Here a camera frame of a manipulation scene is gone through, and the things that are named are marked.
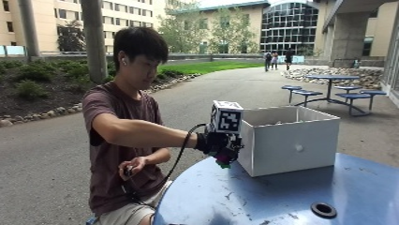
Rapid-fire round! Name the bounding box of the black ring fitting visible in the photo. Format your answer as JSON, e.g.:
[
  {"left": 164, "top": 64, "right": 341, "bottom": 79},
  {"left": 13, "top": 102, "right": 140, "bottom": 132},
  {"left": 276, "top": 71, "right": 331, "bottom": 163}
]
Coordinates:
[{"left": 308, "top": 202, "right": 337, "bottom": 219}]

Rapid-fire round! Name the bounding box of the concrete column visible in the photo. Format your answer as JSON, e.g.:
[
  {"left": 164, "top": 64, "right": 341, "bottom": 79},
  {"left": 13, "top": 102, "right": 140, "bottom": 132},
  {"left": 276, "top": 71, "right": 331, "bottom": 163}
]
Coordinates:
[{"left": 328, "top": 11, "right": 371, "bottom": 68}]

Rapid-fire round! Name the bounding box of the white open box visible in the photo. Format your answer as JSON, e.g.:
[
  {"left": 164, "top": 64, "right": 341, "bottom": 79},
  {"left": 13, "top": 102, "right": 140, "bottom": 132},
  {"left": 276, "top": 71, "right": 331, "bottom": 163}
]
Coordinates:
[{"left": 236, "top": 105, "right": 341, "bottom": 178}]

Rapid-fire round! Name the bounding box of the green lawn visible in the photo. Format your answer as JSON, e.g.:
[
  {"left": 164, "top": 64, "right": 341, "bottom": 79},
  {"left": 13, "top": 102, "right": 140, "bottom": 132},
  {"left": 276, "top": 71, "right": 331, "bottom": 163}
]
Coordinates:
[{"left": 156, "top": 60, "right": 265, "bottom": 76}]

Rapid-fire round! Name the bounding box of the glass fronted building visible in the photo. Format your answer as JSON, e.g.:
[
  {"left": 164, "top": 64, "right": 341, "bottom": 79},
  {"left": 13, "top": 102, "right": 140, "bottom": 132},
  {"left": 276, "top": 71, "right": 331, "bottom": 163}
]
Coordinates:
[{"left": 259, "top": 1, "right": 320, "bottom": 56}]

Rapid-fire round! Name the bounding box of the white cube with black markers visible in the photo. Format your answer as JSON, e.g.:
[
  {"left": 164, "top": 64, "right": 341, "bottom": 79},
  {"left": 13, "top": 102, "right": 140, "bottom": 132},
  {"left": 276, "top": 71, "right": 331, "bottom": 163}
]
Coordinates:
[{"left": 207, "top": 99, "right": 246, "bottom": 136}]

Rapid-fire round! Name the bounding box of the black cable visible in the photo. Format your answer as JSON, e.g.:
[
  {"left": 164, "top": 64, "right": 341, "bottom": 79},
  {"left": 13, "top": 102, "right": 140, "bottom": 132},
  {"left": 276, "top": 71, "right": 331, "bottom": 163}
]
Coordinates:
[{"left": 119, "top": 122, "right": 208, "bottom": 205}]

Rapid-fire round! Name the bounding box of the beige building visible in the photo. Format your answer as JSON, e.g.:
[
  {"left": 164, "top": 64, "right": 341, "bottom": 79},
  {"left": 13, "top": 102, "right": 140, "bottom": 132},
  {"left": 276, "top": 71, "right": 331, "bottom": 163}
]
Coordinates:
[{"left": 0, "top": 0, "right": 170, "bottom": 54}]

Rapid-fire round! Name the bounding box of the bed of pale rocks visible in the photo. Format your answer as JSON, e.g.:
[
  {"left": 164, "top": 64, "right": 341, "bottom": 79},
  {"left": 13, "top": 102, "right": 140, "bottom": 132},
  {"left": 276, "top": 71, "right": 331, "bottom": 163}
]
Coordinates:
[{"left": 280, "top": 67, "right": 385, "bottom": 91}]

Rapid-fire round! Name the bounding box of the green leafy tree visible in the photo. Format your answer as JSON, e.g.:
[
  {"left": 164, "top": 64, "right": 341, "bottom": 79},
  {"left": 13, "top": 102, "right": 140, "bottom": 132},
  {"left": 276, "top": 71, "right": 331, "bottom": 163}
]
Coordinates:
[{"left": 206, "top": 7, "right": 259, "bottom": 54}]

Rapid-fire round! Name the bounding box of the the person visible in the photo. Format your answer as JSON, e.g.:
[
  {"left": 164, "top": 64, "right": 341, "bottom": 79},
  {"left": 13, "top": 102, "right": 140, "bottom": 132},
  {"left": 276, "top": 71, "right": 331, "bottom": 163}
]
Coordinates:
[{"left": 81, "top": 26, "right": 247, "bottom": 225}]

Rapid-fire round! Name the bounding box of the blue round seat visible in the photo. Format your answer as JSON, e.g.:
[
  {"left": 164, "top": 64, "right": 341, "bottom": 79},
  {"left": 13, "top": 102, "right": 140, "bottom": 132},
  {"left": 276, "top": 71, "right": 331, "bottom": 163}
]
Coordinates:
[
  {"left": 359, "top": 89, "right": 388, "bottom": 111},
  {"left": 332, "top": 85, "right": 364, "bottom": 95},
  {"left": 333, "top": 93, "right": 372, "bottom": 116},
  {"left": 291, "top": 89, "right": 324, "bottom": 108},
  {"left": 280, "top": 84, "right": 304, "bottom": 104}
]

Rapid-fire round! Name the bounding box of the thin grey pole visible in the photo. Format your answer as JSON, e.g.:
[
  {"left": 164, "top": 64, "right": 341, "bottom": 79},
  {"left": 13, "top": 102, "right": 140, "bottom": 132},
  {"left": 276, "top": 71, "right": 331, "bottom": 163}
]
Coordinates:
[{"left": 15, "top": 0, "right": 43, "bottom": 62}]

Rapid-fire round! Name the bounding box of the purple and green toy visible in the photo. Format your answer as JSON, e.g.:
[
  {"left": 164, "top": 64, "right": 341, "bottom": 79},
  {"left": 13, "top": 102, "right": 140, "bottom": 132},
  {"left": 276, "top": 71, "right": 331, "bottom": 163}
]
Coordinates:
[{"left": 212, "top": 150, "right": 240, "bottom": 170}]

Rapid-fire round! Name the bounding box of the stone border row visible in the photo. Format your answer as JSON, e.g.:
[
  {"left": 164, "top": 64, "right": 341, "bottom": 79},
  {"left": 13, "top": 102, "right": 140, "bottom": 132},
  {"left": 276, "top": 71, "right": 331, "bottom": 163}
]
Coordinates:
[{"left": 0, "top": 72, "right": 202, "bottom": 128}]

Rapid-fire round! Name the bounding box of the thick grey pole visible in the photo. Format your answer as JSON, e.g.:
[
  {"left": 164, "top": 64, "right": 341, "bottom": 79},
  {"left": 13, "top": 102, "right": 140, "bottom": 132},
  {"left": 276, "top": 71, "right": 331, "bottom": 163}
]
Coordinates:
[{"left": 79, "top": 0, "right": 110, "bottom": 84}]

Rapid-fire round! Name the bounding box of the blue picnic table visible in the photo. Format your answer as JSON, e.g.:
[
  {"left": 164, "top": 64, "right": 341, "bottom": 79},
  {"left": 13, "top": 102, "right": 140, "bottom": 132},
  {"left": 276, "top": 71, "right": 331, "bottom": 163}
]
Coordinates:
[{"left": 292, "top": 74, "right": 372, "bottom": 117}]

